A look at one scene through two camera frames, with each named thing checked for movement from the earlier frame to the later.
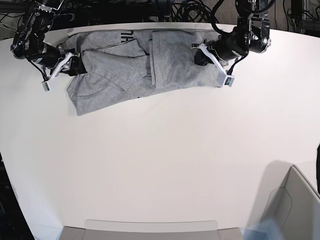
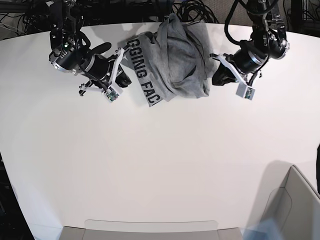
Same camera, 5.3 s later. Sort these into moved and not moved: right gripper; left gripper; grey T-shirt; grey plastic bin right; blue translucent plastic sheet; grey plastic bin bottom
Moved: right gripper; grey T-shirt; left gripper
Not moved: blue translucent plastic sheet; grey plastic bin bottom; grey plastic bin right
